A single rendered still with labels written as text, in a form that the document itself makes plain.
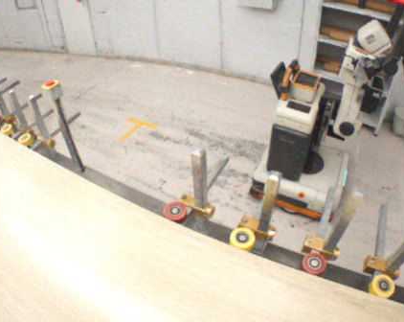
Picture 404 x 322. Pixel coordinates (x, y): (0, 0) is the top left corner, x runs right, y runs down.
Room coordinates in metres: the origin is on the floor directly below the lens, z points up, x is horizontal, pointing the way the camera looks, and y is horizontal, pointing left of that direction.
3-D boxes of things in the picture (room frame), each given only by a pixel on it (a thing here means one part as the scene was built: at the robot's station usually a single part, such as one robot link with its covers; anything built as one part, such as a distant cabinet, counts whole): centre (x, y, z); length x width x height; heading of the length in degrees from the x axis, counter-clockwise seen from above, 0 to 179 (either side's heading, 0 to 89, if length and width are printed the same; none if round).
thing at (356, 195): (0.45, -0.42, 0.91); 0.04 x 0.04 x 0.48; 60
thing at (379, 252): (0.42, -0.65, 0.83); 0.43 x 0.03 x 0.04; 150
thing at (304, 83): (1.55, -0.68, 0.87); 0.23 x 0.15 x 0.11; 149
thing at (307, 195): (1.49, -0.77, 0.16); 0.67 x 0.64 x 0.25; 59
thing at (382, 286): (0.25, -0.55, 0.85); 0.08 x 0.08 x 0.11
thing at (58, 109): (1.06, 0.65, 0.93); 0.05 x 0.05 x 0.45; 60
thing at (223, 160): (0.79, 0.00, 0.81); 0.43 x 0.03 x 0.04; 150
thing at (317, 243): (0.46, -0.40, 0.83); 0.14 x 0.06 x 0.05; 60
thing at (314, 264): (0.37, -0.33, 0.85); 0.08 x 0.08 x 0.11
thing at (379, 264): (0.33, -0.62, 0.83); 0.14 x 0.06 x 0.05; 60
